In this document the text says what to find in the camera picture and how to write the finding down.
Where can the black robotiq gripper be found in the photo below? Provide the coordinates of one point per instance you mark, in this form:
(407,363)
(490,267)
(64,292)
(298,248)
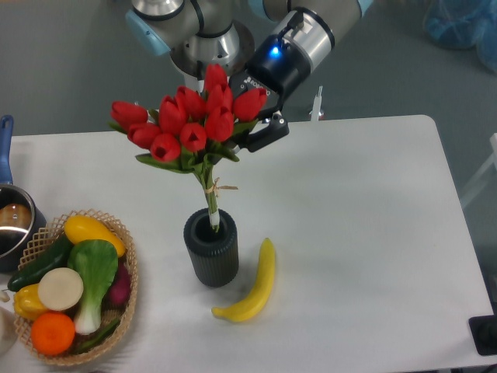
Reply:
(279,67)

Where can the red tulip bouquet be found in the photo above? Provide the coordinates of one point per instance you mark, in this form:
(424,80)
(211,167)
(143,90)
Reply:
(190,129)

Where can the white furniture frame right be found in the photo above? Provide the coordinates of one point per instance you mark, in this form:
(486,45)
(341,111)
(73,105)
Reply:
(481,178)

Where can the blue plastic bag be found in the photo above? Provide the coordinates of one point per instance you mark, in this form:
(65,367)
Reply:
(462,25)

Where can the green chili pepper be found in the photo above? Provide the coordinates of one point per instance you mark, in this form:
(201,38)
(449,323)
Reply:
(103,334)

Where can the blue handled saucepan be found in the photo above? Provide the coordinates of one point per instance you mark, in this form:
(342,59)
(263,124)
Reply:
(20,217)

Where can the orange fruit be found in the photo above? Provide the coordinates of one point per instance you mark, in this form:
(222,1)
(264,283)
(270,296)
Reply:
(52,333)

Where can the woven wicker basket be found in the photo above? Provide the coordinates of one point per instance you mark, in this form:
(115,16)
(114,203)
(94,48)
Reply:
(115,318)

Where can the yellow banana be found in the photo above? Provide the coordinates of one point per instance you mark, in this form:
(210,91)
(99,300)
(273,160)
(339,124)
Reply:
(254,302)

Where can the small garlic piece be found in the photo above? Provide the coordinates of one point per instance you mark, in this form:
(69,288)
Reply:
(4,296)

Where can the purple sweet potato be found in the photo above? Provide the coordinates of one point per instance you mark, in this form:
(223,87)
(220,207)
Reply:
(119,292)

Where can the black device at edge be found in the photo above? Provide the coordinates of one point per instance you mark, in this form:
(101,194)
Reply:
(483,331)

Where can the white metal base frame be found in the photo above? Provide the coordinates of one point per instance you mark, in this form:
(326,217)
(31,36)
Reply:
(316,112)

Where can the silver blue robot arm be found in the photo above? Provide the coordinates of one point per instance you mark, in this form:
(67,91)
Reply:
(198,33)

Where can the green bok choy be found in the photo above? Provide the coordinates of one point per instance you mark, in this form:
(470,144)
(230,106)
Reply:
(96,263)

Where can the dark grey ribbed vase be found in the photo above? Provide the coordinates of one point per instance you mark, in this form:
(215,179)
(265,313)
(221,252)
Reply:
(214,255)

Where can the yellow squash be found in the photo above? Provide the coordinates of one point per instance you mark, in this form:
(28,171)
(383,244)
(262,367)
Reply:
(79,228)

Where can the yellow bell pepper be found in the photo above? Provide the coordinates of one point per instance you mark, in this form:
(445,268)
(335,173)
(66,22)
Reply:
(27,303)

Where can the dark green cucumber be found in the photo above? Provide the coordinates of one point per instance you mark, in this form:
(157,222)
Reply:
(53,257)

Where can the white round radish slice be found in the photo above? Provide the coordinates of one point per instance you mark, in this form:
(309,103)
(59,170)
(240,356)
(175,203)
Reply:
(60,289)

